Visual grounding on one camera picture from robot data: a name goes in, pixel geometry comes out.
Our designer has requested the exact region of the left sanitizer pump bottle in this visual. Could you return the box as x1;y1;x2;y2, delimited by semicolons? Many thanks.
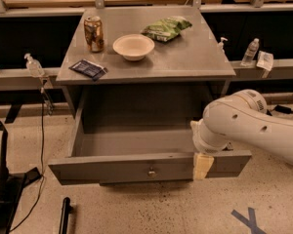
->
24;53;45;78

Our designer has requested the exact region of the black bar on floor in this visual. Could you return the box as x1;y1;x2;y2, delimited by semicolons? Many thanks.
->
59;197;72;234

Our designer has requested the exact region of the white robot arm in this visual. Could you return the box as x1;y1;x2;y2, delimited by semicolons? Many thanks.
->
190;90;293;179

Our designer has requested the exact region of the black power adapter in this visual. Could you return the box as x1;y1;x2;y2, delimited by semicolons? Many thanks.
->
273;105;293;114

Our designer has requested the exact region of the grey top drawer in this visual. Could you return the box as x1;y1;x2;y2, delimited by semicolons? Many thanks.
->
48;87;252;186

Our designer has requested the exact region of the dark blue snack packet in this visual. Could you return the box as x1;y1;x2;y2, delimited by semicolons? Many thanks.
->
69;59;108;81

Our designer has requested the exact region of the green chip bag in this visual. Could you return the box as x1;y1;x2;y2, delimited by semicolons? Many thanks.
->
141;16;192;42

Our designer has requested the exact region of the small white pump bottle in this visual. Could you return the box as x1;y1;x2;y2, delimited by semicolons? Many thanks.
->
218;37;228;53

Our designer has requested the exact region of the clear water bottle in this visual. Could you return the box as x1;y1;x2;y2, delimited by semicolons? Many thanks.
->
241;38;259;66

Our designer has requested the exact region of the black floor cable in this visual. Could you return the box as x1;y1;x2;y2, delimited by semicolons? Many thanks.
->
9;87;47;234

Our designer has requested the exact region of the white paper packet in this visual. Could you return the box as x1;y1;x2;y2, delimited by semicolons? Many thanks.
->
256;51;273;71

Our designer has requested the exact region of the black stand base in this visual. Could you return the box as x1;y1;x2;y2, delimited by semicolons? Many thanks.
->
0;121;42;234

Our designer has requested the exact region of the grey drawer cabinet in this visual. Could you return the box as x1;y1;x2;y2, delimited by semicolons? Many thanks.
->
56;5;236;187

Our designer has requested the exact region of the brown soda can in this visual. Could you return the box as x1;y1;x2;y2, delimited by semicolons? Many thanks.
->
84;16;105;53

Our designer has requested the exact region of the white bowl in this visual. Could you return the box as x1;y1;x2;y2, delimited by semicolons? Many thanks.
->
113;34;155;61

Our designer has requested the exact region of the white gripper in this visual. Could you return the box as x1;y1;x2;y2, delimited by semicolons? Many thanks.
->
190;119;229;180

